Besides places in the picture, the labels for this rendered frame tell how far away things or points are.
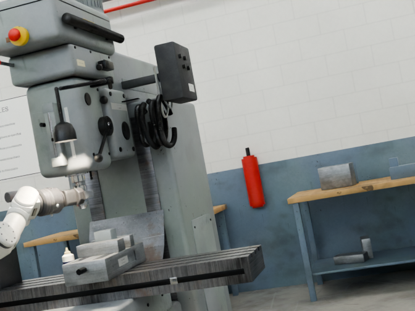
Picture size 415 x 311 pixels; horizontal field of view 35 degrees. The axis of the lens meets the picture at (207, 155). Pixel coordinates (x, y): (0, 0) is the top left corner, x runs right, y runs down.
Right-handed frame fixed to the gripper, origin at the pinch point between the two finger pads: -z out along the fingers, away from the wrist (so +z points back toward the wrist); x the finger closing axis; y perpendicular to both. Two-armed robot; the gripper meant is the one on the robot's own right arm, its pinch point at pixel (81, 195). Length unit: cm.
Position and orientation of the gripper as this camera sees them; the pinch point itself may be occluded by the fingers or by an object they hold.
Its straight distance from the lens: 231.3
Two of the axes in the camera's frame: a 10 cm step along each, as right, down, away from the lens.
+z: -6.3, 0.9, -7.7
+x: -7.6, 1.5, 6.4
